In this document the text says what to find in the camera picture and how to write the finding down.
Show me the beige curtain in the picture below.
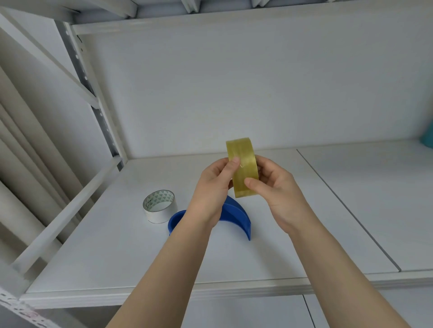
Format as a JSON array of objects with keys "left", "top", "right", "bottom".
[{"left": 0, "top": 25, "right": 114, "bottom": 261}]

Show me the person's left forearm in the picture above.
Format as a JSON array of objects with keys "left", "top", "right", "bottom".
[{"left": 105, "top": 214, "right": 219, "bottom": 328}]

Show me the white double-sided tape roll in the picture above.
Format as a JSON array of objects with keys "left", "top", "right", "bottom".
[{"left": 142, "top": 190, "right": 178, "bottom": 224}]

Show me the teal object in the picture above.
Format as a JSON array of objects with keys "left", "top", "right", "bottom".
[{"left": 420, "top": 126, "right": 433, "bottom": 149}]

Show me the yellow clear tape roll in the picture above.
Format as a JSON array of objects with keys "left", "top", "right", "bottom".
[{"left": 226, "top": 137, "right": 260, "bottom": 198}]

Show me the white metal shelf rack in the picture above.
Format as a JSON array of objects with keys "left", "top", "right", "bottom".
[{"left": 0, "top": 0, "right": 433, "bottom": 328}]

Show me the person's right hand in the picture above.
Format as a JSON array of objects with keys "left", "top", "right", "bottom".
[{"left": 244, "top": 155, "right": 321, "bottom": 237}]

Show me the person's right forearm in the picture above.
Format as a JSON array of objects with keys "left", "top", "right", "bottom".
[{"left": 287, "top": 218, "right": 412, "bottom": 328}]

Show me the person's left hand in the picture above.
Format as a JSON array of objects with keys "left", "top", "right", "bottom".
[{"left": 184, "top": 157, "right": 241, "bottom": 231}]

